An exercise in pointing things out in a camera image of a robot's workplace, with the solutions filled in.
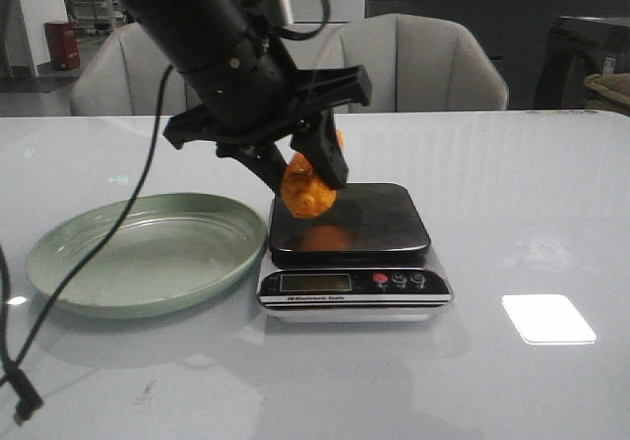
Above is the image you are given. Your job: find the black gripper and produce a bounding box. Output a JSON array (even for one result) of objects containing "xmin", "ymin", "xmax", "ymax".
[{"xmin": 164, "ymin": 42, "xmax": 372, "ymax": 195}]

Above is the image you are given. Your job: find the orange corn cob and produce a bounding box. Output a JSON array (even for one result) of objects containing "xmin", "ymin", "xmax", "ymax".
[{"xmin": 281, "ymin": 152, "xmax": 338, "ymax": 219}]

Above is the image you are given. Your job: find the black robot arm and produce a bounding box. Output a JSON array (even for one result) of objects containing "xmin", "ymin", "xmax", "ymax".
[{"xmin": 121, "ymin": 0, "xmax": 371, "ymax": 193}]

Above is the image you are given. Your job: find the black silver kitchen scale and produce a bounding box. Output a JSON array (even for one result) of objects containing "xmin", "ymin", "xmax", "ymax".
[{"xmin": 256, "ymin": 183, "xmax": 454, "ymax": 322}]

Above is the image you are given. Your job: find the right grey upholstered chair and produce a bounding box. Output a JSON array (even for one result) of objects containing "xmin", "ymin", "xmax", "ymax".
[{"xmin": 316, "ymin": 14, "xmax": 509, "ymax": 113}]

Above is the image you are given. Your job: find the grey upholstered chair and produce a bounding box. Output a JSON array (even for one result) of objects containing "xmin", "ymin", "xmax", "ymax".
[
  {"xmin": 316, "ymin": 14, "xmax": 509, "ymax": 113},
  {"xmin": 70, "ymin": 22, "xmax": 203, "ymax": 117}
]

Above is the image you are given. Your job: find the light green round plate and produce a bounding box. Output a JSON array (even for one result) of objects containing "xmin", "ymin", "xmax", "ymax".
[{"xmin": 26, "ymin": 193, "xmax": 267, "ymax": 319}]

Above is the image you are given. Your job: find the left grey upholstered chair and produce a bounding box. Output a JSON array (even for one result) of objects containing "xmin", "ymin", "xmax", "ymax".
[{"xmin": 70, "ymin": 22, "xmax": 203, "ymax": 117}]

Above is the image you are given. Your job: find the red trash bin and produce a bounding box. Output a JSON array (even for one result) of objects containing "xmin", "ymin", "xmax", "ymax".
[{"xmin": 44, "ymin": 21, "xmax": 81, "ymax": 71}]

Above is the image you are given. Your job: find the dark grey counter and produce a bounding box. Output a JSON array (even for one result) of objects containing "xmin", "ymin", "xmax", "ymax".
[{"xmin": 366, "ymin": 0, "xmax": 629, "ymax": 109}]

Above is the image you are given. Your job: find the dark armchair with cushion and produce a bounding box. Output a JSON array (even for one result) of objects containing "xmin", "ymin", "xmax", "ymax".
[{"xmin": 534, "ymin": 16, "xmax": 629, "ymax": 109}]

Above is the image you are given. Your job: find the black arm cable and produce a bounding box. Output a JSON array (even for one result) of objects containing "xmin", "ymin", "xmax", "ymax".
[{"xmin": 0, "ymin": 64, "xmax": 174, "ymax": 427}]

